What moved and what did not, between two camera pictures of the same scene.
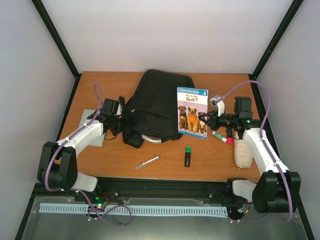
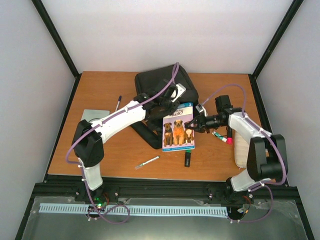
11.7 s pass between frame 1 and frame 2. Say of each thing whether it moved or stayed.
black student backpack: moved
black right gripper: moved
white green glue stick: stayed
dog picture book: moved
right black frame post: stayed
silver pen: stayed
